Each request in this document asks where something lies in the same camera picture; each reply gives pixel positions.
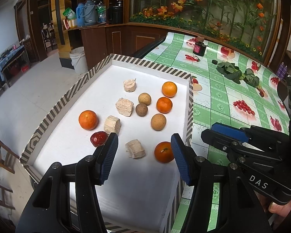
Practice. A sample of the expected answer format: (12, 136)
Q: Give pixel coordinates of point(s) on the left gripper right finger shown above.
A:
(239, 207)

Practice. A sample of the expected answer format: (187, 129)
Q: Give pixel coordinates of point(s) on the green leafy bok choy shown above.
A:
(252, 79)
(230, 71)

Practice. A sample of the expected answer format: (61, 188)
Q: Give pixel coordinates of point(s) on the white tray with striped rim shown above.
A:
(140, 195)

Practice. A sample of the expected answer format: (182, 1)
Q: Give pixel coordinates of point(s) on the black jar with pink label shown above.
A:
(199, 47)

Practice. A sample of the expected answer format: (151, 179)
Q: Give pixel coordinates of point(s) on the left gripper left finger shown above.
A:
(48, 209)

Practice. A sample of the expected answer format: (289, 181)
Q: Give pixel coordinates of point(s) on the purple bottles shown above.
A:
(282, 70)

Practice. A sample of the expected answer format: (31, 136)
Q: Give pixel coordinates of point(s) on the beige sugarcane chunk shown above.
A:
(130, 85)
(124, 107)
(112, 125)
(135, 149)

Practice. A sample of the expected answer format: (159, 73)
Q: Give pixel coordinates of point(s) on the tan longan fruit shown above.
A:
(158, 122)
(144, 98)

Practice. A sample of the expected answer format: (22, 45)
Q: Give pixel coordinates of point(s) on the orange tangerine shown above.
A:
(164, 105)
(169, 89)
(88, 120)
(163, 152)

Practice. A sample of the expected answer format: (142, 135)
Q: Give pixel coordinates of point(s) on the grey thermos jug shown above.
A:
(90, 13)

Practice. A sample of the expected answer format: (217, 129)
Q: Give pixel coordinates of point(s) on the person's right hand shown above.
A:
(280, 211)

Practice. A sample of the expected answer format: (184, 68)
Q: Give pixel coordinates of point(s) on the green fruit-print tablecloth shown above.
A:
(218, 99)

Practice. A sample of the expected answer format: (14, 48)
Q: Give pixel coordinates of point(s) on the brown longan fruit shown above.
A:
(141, 109)

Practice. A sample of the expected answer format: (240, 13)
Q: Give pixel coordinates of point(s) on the red jujube date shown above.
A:
(99, 138)
(261, 93)

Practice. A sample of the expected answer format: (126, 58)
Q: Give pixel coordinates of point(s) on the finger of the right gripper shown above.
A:
(235, 133)
(221, 142)

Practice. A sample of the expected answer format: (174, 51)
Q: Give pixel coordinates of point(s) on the blue thermos jug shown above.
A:
(80, 15)

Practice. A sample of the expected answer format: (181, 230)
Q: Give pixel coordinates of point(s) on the white plastic bucket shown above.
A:
(78, 60)

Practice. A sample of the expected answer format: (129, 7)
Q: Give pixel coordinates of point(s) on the dark wooden cabinet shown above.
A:
(130, 39)

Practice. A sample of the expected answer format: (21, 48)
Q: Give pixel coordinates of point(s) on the flower mural panel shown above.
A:
(244, 24)

